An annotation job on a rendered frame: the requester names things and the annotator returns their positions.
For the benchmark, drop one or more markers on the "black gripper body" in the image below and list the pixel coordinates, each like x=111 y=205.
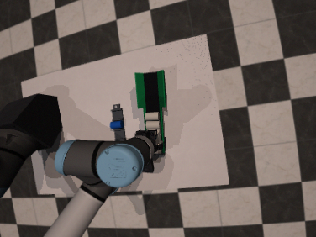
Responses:
x=150 y=135

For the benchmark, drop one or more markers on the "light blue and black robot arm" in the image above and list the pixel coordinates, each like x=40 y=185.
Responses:
x=117 y=163

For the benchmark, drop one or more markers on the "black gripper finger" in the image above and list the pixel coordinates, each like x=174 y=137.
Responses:
x=159 y=142

